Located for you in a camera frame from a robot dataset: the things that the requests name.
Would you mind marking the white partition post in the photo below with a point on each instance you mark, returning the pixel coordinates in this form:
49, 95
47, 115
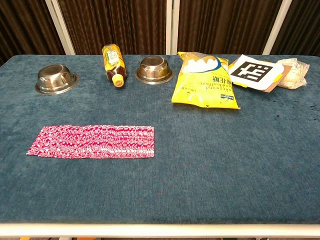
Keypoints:
176, 27
60, 27
277, 27
169, 27

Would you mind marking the clear crumpled plastic bag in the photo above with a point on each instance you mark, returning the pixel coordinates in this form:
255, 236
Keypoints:
295, 75

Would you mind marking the steel bowl with narrow rim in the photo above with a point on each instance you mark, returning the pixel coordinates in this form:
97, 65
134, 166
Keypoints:
153, 70

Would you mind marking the white sheet with black marker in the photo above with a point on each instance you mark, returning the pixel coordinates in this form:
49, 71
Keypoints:
252, 71

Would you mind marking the brown cardboard sheet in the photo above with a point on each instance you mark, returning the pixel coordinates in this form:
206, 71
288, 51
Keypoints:
273, 87

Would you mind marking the brown pleated curtain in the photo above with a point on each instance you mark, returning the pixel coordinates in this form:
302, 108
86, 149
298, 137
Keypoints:
115, 22
25, 27
225, 25
302, 27

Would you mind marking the row of pink patterned sheets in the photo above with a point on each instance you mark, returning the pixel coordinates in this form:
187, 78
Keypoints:
105, 142

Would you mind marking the yellow tape tab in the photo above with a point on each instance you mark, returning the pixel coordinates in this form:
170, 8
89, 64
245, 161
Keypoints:
279, 77

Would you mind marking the yellow snack bag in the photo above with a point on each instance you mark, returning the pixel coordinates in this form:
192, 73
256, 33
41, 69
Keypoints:
202, 87

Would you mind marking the amber tea bottle yellow cap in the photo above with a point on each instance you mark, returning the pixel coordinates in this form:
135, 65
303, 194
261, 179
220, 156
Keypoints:
113, 62

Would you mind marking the blue velvet table cloth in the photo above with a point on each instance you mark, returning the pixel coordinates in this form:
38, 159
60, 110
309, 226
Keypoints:
160, 175

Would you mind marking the white table frame edge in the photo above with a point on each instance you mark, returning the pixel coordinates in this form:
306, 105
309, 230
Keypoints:
160, 230

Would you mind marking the steel bowl with wide rim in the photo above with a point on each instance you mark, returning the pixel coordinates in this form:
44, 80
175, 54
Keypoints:
56, 80

